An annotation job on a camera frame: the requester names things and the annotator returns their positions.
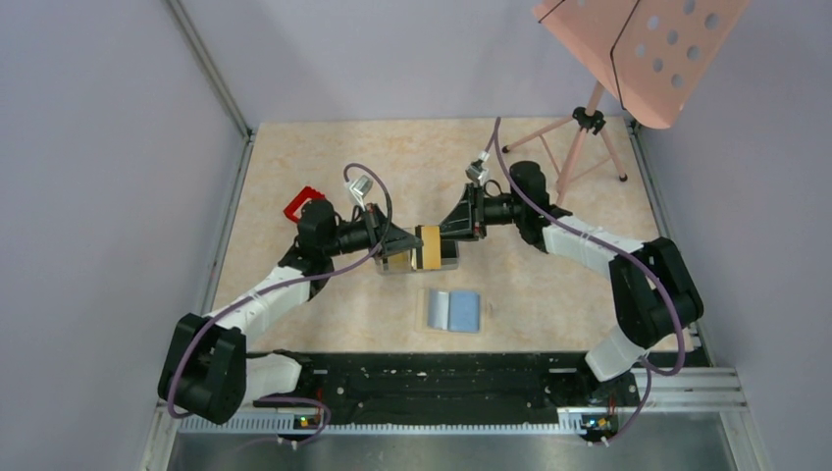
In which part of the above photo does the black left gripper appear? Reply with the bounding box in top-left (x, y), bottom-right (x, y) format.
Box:
top-left (324, 202), bottom-right (423, 260)

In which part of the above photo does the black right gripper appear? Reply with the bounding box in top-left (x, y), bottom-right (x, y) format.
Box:
top-left (434, 183), bottom-right (525, 242)

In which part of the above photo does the black card stack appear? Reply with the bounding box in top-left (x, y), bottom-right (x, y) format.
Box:
top-left (440, 239), bottom-right (459, 264)

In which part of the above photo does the clear plastic card box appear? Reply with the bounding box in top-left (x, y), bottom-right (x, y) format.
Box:
top-left (376, 225), bottom-right (460, 275)

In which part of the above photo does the beige leather card holder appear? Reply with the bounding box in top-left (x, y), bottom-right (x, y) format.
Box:
top-left (415, 288), bottom-right (489, 336)

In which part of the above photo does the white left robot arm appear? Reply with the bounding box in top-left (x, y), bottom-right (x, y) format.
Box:
top-left (158, 199), bottom-right (424, 425)

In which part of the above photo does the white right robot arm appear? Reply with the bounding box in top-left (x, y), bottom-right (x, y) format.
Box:
top-left (440, 161), bottom-right (703, 404)

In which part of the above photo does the yellow card stack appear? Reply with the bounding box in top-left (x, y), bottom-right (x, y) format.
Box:
top-left (386, 251), bottom-right (412, 271)

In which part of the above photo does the pink music stand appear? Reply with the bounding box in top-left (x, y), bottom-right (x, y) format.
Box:
top-left (533, 0), bottom-right (749, 200)

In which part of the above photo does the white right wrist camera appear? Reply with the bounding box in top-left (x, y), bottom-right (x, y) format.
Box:
top-left (465, 151), bottom-right (490, 186)

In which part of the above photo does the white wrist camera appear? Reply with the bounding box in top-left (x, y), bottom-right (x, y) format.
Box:
top-left (465, 151), bottom-right (490, 186)
top-left (344, 176), bottom-right (373, 208)

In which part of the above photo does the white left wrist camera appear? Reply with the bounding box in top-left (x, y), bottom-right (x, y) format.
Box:
top-left (344, 176), bottom-right (373, 208)

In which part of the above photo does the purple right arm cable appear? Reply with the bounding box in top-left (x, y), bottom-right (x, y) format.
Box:
top-left (491, 117), bottom-right (688, 446)

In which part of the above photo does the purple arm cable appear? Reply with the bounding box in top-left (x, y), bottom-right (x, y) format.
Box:
top-left (167, 162), bottom-right (394, 446)
top-left (491, 117), bottom-right (688, 446)

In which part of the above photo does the red plastic frame block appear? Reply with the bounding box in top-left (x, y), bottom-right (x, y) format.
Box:
top-left (283, 185), bottom-right (326, 224)

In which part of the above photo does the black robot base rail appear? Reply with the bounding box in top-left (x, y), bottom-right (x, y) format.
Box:
top-left (292, 352), bottom-right (640, 426)

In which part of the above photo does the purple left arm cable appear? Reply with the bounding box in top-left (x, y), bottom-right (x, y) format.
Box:
top-left (167, 162), bottom-right (394, 446)

